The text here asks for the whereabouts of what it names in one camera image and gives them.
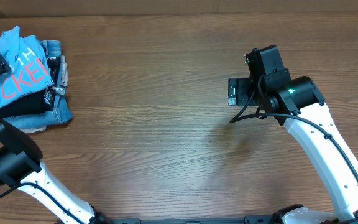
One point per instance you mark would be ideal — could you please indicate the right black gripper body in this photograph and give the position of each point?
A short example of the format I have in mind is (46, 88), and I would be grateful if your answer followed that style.
(242, 90)

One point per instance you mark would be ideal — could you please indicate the light blue printed t-shirt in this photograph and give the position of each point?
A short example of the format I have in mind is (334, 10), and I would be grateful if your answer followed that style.
(29, 70)

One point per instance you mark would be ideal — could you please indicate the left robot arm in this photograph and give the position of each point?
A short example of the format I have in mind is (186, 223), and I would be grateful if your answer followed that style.
(22, 168)

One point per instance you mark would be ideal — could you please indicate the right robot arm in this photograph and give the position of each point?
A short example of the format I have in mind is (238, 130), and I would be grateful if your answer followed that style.
(300, 107)

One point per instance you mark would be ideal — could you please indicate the folded black printed garment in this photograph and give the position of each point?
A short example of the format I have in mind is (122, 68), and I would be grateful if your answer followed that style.
(53, 81)

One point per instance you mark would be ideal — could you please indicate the folded blue jeans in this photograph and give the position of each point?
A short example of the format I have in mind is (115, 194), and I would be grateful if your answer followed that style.
(52, 48)

